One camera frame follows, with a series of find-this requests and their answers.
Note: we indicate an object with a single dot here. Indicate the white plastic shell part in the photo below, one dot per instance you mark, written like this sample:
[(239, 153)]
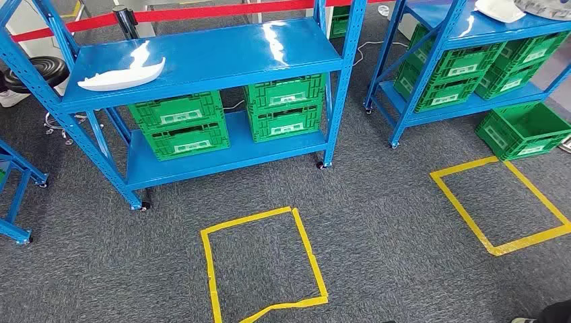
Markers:
[(499, 10), (120, 79)]

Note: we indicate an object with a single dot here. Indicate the blue steel shelf rack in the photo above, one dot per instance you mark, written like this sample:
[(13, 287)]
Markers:
[(428, 11), (13, 232), (200, 58)]

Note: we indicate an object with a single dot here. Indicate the red barrier belt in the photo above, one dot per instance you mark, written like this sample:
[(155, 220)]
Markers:
[(200, 11)]

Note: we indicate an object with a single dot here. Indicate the clear plastic wrapper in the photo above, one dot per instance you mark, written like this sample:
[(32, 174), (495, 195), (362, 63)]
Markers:
[(383, 10)]

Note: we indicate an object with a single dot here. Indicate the black round stool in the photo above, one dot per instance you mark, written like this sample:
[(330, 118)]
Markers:
[(40, 71)]

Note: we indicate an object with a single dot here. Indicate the person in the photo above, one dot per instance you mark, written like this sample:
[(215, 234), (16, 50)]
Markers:
[(9, 96)]

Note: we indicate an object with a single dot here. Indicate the silver wheel cover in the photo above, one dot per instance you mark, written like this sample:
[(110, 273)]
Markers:
[(548, 6)]

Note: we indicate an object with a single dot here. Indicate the black stanchion post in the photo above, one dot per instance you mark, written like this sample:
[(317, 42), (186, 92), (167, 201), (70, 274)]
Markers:
[(126, 20)]

